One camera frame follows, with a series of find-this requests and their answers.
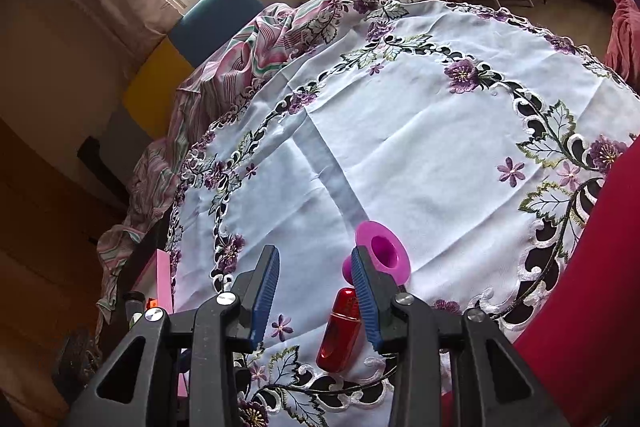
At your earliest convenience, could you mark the red glossy capsule case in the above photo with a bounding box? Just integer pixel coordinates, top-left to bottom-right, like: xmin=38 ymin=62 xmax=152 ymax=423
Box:
xmin=316 ymin=287 xmax=362 ymax=373

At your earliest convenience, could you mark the red garment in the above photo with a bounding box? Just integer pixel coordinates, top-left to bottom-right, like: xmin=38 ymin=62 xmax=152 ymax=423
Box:
xmin=442 ymin=152 xmax=640 ymax=427

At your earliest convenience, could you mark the wooden wardrobe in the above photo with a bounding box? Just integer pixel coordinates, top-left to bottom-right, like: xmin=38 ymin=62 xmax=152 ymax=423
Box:
xmin=0 ymin=117 xmax=131 ymax=427

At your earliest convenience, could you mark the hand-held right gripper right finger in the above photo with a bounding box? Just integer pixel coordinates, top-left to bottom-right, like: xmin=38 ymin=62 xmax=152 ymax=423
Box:
xmin=351 ymin=246 xmax=571 ymax=427

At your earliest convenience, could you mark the white embroidered floral tablecloth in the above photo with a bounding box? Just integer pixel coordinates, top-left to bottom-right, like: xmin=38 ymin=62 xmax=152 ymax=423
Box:
xmin=167 ymin=0 xmax=640 ymax=427

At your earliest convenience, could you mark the pink cardboard box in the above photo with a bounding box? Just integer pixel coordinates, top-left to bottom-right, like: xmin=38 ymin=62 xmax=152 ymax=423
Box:
xmin=120 ymin=249 xmax=191 ymax=408

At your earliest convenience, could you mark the striped pink green blanket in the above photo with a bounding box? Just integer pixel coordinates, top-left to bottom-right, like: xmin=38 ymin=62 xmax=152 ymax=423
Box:
xmin=96 ymin=0 xmax=361 ymax=323

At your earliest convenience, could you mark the grey yellow blue headboard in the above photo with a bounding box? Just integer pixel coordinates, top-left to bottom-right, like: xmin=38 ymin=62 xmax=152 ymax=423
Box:
xmin=97 ymin=0 xmax=266 ymax=158

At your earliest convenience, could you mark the magenta plastic spool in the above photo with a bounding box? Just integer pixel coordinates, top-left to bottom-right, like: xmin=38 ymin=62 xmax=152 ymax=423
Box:
xmin=341 ymin=220 xmax=411 ymax=289

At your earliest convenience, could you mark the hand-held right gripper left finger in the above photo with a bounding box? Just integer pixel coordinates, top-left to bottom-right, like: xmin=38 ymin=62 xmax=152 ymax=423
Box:
xmin=65 ymin=245 xmax=281 ymax=427

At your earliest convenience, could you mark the pink-red ruffled cloth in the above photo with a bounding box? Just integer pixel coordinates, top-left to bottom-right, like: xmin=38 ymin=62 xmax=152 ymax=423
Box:
xmin=605 ymin=0 xmax=640 ymax=92

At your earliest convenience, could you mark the black rolled mat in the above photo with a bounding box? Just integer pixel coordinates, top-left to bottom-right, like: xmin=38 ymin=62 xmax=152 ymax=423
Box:
xmin=77 ymin=136 xmax=131 ymax=208

